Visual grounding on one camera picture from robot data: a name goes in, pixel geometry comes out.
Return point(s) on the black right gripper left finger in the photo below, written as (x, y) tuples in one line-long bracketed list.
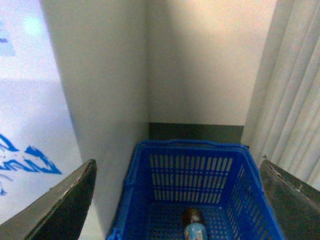
[(60, 213)]

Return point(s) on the white blue chest freezer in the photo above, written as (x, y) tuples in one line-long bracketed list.
[(38, 147)]

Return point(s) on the white vertical window blinds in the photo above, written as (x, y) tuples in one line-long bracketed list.
[(283, 121)]

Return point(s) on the brown tea drink bottle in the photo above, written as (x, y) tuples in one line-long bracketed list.
[(193, 224)]

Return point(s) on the blue plastic shopping basket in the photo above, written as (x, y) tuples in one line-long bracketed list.
[(166, 177)]

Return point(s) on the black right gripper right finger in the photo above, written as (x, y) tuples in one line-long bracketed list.
[(296, 205)]

